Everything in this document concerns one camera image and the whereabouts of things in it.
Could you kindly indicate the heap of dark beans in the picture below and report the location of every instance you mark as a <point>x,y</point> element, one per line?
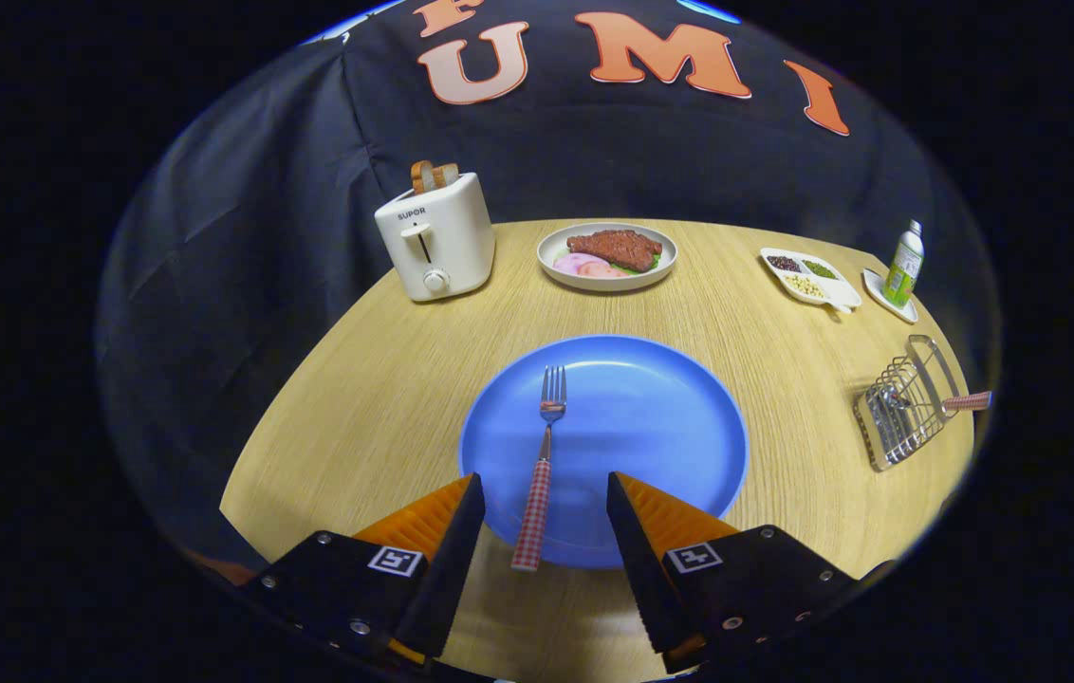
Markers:
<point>784,264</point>

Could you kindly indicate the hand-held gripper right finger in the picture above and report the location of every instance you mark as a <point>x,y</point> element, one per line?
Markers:
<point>641,569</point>

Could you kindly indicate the brown steak piece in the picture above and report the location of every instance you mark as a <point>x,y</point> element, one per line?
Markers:
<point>618,249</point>

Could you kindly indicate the beige food plate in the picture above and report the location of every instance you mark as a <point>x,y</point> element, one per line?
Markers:
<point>551,249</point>

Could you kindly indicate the heap of green beans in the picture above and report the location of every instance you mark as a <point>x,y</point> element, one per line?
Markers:
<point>820,269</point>

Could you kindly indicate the pink ham slices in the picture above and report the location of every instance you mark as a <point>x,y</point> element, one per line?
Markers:
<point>584,266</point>

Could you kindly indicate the heap of yellow soybeans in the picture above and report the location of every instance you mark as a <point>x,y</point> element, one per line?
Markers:
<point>804,286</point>

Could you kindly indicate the green lettuce leaf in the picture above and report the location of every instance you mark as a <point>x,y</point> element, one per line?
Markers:
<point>648,265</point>

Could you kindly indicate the metal bottle with green label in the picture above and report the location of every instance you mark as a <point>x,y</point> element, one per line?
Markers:
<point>902,270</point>

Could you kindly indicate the toast bread slice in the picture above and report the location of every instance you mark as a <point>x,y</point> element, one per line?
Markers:
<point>421,177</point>
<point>448,175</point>

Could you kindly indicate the white coaster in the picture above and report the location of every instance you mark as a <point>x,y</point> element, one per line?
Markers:
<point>877,289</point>

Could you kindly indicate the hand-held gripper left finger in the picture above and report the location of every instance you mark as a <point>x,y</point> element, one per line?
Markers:
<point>452,560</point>

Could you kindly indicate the white toaster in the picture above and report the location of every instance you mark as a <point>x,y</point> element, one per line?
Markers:
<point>447,247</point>

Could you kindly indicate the blue plate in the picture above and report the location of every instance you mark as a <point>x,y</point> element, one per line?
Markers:
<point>641,417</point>

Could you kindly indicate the white divided dish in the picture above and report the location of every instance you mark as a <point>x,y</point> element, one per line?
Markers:
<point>841,292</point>

